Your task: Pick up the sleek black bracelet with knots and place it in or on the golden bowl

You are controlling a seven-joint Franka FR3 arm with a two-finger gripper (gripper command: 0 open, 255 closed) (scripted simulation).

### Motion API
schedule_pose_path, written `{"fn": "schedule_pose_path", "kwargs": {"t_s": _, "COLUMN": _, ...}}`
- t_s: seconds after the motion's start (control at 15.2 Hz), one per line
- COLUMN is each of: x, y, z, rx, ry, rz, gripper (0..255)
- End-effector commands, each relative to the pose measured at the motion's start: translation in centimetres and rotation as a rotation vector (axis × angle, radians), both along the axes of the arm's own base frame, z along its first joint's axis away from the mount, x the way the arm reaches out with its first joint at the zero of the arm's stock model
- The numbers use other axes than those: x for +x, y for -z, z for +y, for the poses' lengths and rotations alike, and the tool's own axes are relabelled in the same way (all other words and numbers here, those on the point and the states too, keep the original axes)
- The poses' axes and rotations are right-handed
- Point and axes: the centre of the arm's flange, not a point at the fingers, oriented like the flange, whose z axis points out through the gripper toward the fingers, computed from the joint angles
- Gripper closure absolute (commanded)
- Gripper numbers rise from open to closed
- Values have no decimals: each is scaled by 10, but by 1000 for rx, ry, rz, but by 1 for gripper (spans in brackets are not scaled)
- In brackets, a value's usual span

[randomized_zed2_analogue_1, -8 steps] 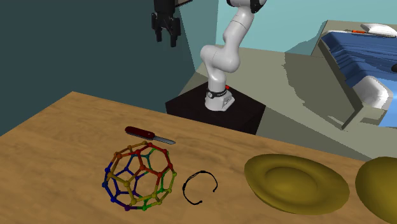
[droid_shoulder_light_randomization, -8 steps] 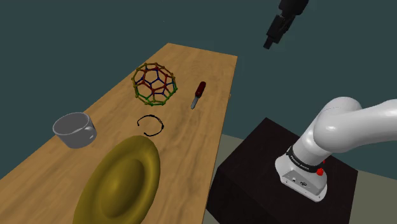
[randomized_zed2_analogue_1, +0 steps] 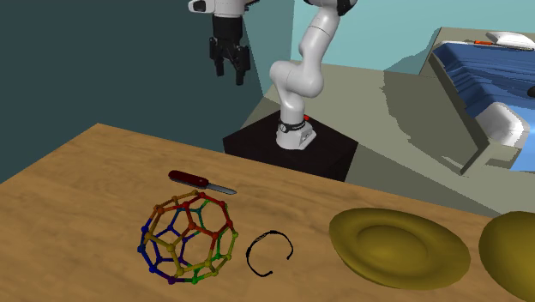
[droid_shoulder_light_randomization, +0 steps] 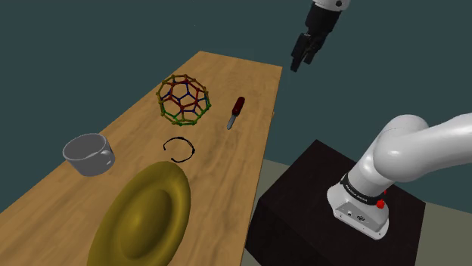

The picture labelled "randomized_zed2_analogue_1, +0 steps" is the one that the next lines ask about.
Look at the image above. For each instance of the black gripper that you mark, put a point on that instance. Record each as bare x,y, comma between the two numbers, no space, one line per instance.
227,29

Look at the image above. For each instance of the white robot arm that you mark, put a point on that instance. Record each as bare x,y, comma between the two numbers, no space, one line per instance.
301,77

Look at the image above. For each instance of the black robot stand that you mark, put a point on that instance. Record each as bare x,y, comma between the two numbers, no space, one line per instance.
250,146

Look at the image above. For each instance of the olive yellow bowl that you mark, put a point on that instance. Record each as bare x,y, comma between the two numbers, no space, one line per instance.
512,251

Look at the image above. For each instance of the olive yellow plate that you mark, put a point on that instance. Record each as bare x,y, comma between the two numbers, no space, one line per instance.
397,247

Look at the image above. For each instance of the red pocket knife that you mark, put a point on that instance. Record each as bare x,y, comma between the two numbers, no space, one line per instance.
188,177

